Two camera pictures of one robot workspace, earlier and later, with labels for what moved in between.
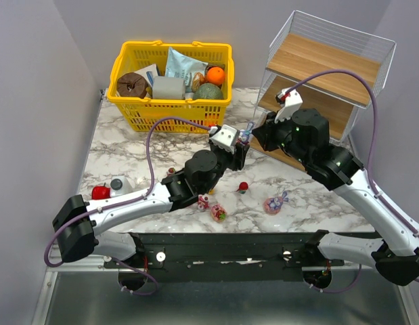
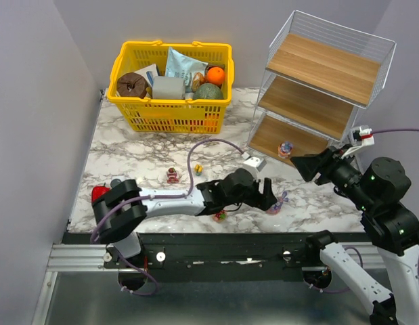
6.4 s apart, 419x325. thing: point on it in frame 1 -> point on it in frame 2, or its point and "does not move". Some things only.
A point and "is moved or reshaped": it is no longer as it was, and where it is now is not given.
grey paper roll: x=168 y=88 does not move
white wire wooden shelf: x=336 y=70 does not move
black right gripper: x=265 y=132 -> x=321 y=167
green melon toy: x=208 y=91 does not move
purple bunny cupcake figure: x=244 y=135 is moved or reshaped
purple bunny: x=273 y=205 does not move
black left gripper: x=239 y=157 -> x=260 y=193
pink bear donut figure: x=218 y=213 does not move
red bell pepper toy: x=99 y=192 does not move
